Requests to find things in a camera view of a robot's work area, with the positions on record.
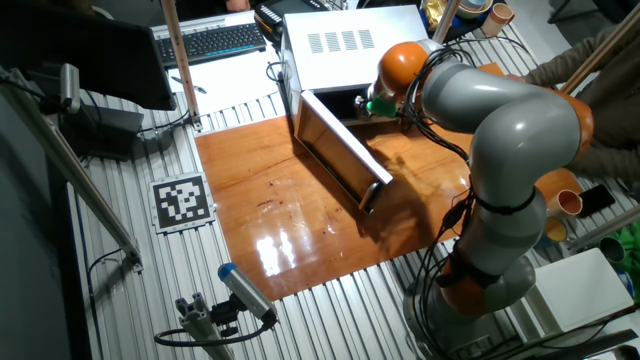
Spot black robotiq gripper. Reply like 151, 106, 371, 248
353, 94, 375, 120

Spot silver microwave oven body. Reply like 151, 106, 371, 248
279, 4, 431, 129

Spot pale green bowl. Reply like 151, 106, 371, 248
455, 0, 495, 21

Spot yellow crinkled bag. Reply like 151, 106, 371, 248
421, 0, 450, 30

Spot black and orange teach pendant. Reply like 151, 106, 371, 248
253, 0, 332, 44

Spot white paper sheets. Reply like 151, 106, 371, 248
167, 48, 281, 117

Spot pink cup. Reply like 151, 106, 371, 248
481, 1, 516, 38

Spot black computer keyboard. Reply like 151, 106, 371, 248
151, 20, 268, 70

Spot black pen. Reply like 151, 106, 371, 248
169, 74, 209, 95

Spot black and white marker plate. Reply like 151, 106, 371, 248
148, 171, 218, 236

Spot cream cup with orange inside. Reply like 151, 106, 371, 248
546, 188, 584, 222

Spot blue cup with yellow inside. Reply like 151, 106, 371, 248
533, 216, 569, 251

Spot slanted wooden bar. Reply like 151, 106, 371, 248
559, 3, 640, 96

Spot person in grey jacket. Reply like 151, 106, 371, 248
522, 22, 640, 182

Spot black smartphone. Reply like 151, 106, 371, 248
577, 184, 618, 220

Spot black flat box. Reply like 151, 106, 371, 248
58, 102, 145, 162

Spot black computer monitor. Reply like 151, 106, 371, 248
0, 3, 177, 112

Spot white box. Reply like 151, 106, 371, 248
523, 247, 636, 335

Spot green cup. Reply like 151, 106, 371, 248
598, 235, 627, 267

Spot grey webcam on beam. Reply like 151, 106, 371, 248
58, 62, 82, 115

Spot green cloth object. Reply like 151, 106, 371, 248
611, 218, 640, 302

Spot black microwave power cable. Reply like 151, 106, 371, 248
264, 60, 285, 85

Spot metal stand post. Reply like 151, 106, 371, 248
431, 0, 462, 44

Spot black cable bundle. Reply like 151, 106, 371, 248
399, 44, 504, 360

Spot upright wooden post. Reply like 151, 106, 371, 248
159, 0, 204, 132

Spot silver camera with blue end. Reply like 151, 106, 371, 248
216, 261, 280, 327

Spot short aluminium frame beam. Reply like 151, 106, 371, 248
566, 204, 640, 252

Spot grey aluminium camera bracket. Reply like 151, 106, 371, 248
174, 291, 237, 360

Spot black camera cable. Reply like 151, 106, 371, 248
153, 318, 274, 348

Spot long aluminium frame beam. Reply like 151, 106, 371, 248
0, 64, 145, 274

